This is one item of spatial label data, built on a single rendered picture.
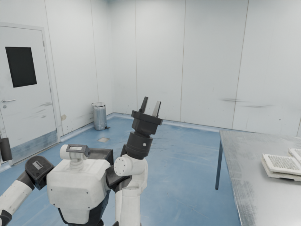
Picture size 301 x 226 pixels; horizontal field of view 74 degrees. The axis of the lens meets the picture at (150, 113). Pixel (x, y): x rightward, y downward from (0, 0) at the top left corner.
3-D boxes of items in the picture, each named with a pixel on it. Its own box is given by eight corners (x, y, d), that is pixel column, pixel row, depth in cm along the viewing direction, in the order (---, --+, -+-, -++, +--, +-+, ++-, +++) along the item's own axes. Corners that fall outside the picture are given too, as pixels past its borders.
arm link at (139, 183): (132, 157, 70) (131, 197, 67) (148, 157, 77) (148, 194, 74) (120, 156, 74) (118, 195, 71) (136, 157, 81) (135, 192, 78)
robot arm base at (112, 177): (117, 200, 96) (118, 179, 105) (141, 195, 94) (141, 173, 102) (101, 187, 87) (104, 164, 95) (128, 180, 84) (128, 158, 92)
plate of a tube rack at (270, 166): (261, 155, 173) (261, 153, 172) (294, 159, 166) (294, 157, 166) (269, 171, 150) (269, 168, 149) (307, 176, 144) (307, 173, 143)
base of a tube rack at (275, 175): (260, 160, 174) (260, 158, 173) (292, 164, 168) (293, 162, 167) (268, 176, 151) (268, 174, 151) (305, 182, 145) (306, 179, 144)
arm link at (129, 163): (135, 148, 66) (125, 180, 66) (154, 149, 74) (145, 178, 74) (114, 137, 74) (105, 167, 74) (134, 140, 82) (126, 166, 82)
